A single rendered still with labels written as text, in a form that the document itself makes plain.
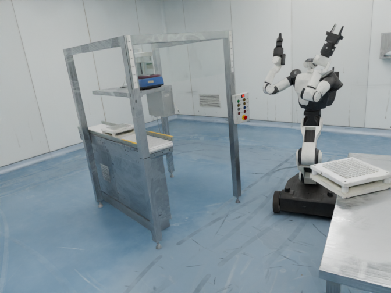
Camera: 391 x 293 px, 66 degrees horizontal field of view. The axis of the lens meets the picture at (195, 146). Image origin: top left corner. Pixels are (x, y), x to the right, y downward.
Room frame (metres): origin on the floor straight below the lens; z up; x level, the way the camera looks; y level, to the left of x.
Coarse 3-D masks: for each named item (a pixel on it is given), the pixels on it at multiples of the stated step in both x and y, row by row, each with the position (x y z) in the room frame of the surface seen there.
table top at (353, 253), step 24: (384, 168) 1.41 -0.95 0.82; (384, 192) 1.17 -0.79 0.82; (336, 216) 1.02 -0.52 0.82; (360, 216) 1.01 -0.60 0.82; (384, 216) 0.99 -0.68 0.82; (336, 240) 0.88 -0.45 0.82; (360, 240) 0.86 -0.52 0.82; (384, 240) 0.85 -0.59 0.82; (336, 264) 0.76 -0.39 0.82; (360, 264) 0.75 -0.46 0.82; (384, 264) 0.74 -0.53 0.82; (360, 288) 0.69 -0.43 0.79; (384, 288) 0.66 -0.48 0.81
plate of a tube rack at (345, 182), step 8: (336, 160) 1.41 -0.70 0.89; (360, 160) 1.38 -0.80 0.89; (312, 168) 1.37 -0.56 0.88; (320, 168) 1.33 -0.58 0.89; (376, 168) 1.27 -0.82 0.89; (328, 176) 1.25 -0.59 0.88; (336, 176) 1.23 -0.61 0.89; (360, 176) 1.20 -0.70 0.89; (368, 176) 1.19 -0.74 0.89; (376, 176) 1.19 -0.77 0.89; (384, 176) 1.19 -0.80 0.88; (344, 184) 1.15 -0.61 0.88; (352, 184) 1.16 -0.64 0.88
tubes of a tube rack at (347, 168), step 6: (342, 162) 1.36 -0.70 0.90; (348, 162) 1.36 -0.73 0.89; (354, 162) 1.34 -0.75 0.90; (336, 168) 1.29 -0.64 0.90; (342, 168) 1.29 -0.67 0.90; (348, 168) 1.28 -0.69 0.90; (354, 168) 1.27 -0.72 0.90; (360, 168) 1.27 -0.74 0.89; (366, 168) 1.26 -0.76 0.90; (348, 174) 1.21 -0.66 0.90
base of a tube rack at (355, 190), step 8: (312, 176) 1.37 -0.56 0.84; (320, 176) 1.34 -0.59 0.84; (328, 184) 1.25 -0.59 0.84; (336, 184) 1.24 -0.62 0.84; (368, 184) 1.21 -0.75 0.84; (376, 184) 1.20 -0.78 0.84; (384, 184) 1.19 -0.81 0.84; (336, 192) 1.19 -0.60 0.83; (352, 192) 1.16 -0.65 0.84; (360, 192) 1.16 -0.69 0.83; (368, 192) 1.17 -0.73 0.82
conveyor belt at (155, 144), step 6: (96, 126) 3.25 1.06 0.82; (102, 126) 3.22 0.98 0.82; (108, 126) 3.18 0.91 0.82; (126, 138) 2.58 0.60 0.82; (132, 138) 2.56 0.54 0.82; (150, 138) 2.49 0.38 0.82; (156, 138) 2.47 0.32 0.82; (150, 144) 2.31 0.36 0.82; (156, 144) 2.29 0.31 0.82; (162, 144) 2.29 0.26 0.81; (168, 144) 2.31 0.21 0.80; (150, 150) 2.20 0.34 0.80; (156, 150) 2.23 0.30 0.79
